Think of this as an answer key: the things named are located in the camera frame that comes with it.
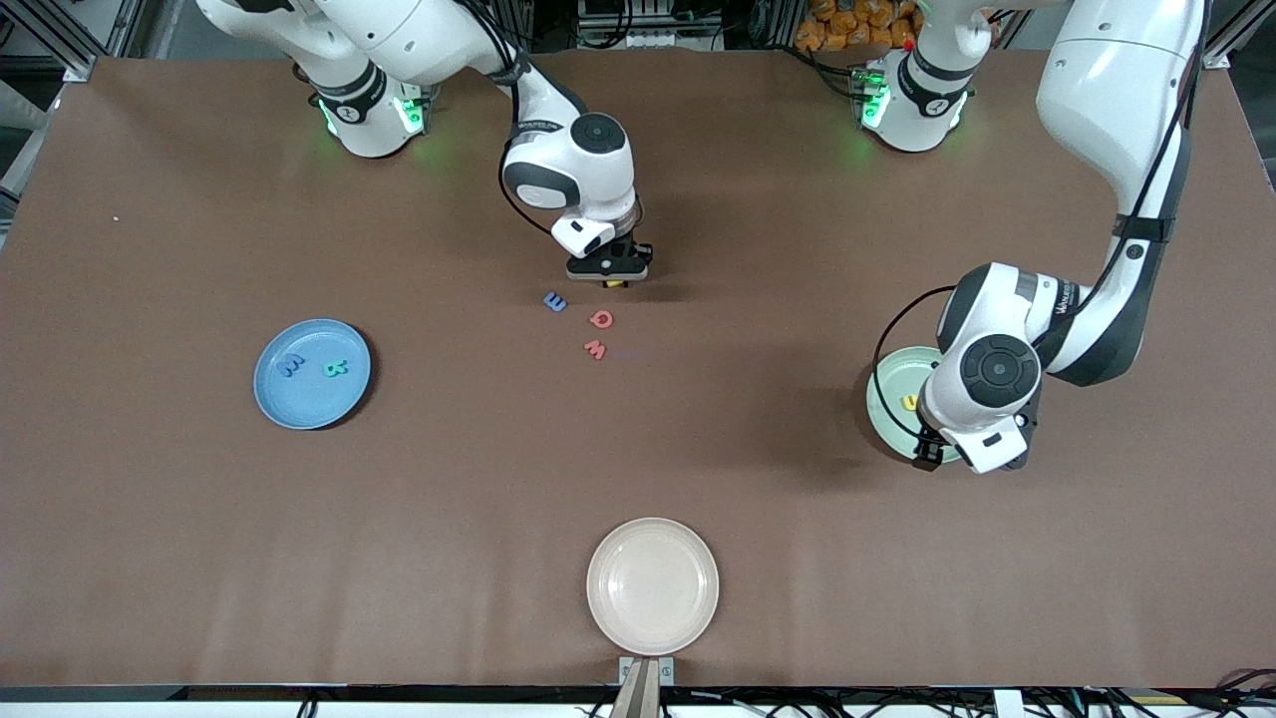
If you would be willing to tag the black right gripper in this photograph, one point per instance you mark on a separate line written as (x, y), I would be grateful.
(628, 248)

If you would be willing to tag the teal uppercase letter R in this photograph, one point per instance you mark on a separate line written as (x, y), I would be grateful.
(335, 369)

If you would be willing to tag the blue uppercase letter W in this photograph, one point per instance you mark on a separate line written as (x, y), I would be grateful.
(291, 366)

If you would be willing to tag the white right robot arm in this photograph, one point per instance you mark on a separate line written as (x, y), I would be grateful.
(419, 30)

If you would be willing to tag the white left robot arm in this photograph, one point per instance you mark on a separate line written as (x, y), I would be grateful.
(1107, 100)

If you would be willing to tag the green plate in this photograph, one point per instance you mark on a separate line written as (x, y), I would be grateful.
(887, 399)

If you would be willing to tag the red uppercase letter Q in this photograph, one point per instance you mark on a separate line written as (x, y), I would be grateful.
(594, 319)

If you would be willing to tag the blue lowercase letter m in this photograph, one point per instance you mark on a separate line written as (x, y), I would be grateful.
(555, 301)

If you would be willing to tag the red lowercase letter w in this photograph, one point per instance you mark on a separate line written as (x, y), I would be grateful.
(595, 350)

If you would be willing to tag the beige plate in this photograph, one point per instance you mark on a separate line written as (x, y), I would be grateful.
(653, 586)

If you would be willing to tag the blue plate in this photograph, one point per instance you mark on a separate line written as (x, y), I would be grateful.
(312, 399)

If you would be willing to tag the orange object pile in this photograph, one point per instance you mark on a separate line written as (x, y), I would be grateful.
(857, 25)

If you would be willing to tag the aluminium profile bar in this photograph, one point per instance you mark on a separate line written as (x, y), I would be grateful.
(638, 698)

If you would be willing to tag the grey metal bracket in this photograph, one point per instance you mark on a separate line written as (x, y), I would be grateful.
(627, 670)

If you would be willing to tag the aluminium frame post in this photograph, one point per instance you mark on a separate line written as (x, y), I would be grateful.
(70, 50)
(1241, 30)

